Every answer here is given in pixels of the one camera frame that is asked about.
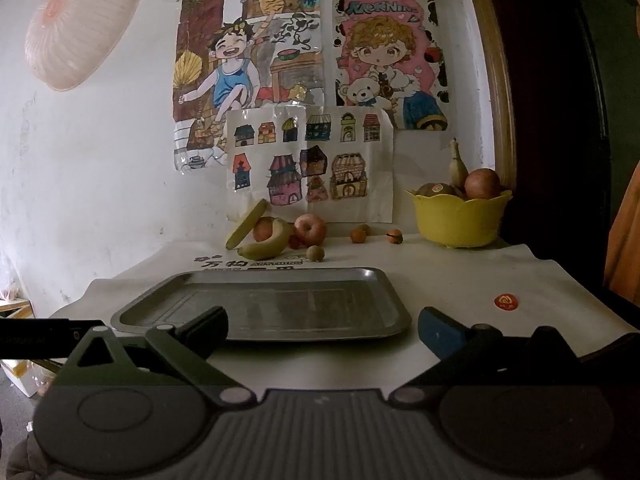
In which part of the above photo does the girl with teddy wall poster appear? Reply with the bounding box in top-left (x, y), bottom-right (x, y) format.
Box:
top-left (332, 0), bottom-right (451, 132)

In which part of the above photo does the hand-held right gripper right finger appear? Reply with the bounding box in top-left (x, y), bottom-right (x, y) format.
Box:
top-left (387, 306), bottom-right (596, 409)

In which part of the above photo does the white foam box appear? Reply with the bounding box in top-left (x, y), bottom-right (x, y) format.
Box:
top-left (0, 357), bottom-right (57, 399)

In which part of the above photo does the cardboard box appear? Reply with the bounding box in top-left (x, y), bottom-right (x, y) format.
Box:
top-left (0, 296), bottom-right (37, 320)

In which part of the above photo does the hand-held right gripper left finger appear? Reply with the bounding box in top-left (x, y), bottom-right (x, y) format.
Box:
top-left (55, 306), bottom-right (258, 409)

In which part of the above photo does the slim yellow banana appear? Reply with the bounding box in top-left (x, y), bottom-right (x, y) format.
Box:
top-left (448, 138), bottom-right (470, 189)

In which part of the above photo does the yellow plastic bowl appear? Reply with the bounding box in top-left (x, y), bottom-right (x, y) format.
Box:
top-left (404, 188), bottom-right (514, 250)

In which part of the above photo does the white printed tablecloth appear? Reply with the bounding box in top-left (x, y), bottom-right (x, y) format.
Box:
top-left (47, 232), bottom-right (640, 396)

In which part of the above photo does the metal tray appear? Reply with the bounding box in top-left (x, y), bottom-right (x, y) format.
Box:
top-left (110, 267), bottom-right (413, 342)

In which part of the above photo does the pink mesh food cover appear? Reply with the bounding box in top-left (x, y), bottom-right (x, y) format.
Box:
top-left (24, 0), bottom-right (146, 93)

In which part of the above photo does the wooden frame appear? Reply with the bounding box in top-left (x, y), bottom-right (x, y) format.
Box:
top-left (459, 0), bottom-right (519, 197)

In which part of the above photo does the boy with fan wall poster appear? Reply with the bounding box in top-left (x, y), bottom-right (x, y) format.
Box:
top-left (172, 0), bottom-right (326, 176)

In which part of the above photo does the kiwi with red sticker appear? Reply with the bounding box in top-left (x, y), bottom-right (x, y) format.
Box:
top-left (416, 182), bottom-right (456, 198)

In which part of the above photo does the large red apple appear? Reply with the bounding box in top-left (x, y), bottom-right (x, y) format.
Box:
top-left (293, 213), bottom-right (328, 246)

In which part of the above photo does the houses drawing paper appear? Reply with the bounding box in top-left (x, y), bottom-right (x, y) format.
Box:
top-left (224, 105), bottom-right (396, 225)

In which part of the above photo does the dark red apple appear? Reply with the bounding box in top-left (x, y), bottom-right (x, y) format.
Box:
top-left (464, 168), bottom-right (502, 200)

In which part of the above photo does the orange cloth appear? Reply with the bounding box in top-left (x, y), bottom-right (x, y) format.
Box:
top-left (602, 161), bottom-right (640, 307)

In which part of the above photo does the green-yellow banana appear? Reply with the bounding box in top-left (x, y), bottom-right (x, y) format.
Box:
top-left (225, 198), bottom-right (269, 250)

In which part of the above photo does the curved yellow banana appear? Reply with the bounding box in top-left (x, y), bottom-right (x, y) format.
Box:
top-left (237, 217), bottom-right (294, 261)

